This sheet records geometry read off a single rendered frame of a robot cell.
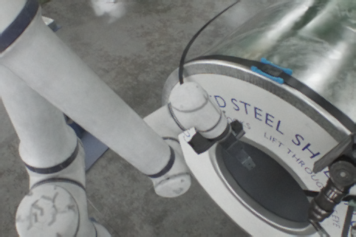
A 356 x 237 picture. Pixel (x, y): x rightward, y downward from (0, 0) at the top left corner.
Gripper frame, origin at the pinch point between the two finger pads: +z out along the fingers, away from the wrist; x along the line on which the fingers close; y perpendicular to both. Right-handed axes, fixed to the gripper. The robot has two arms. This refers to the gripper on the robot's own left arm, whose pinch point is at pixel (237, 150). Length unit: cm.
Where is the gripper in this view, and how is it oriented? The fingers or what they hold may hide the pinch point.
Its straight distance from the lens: 105.9
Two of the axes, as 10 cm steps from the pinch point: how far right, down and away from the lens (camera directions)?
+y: 7.4, -6.7, -0.4
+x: -4.4, -5.3, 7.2
